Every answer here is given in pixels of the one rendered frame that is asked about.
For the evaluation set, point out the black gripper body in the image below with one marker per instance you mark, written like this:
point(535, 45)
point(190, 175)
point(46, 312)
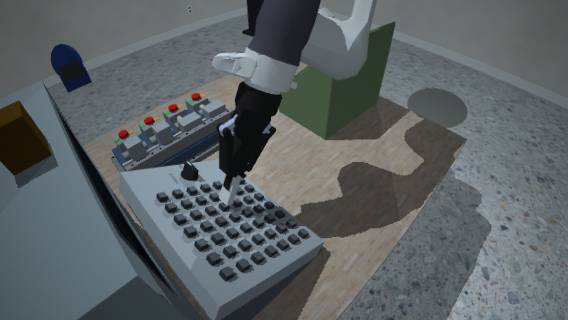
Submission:
point(262, 107)

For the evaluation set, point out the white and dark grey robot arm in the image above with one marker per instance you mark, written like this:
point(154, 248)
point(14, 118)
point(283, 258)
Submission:
point(281, 42)

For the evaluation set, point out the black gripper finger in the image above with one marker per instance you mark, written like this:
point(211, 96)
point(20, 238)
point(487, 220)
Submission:
point(253, 151)
point(231, 152)

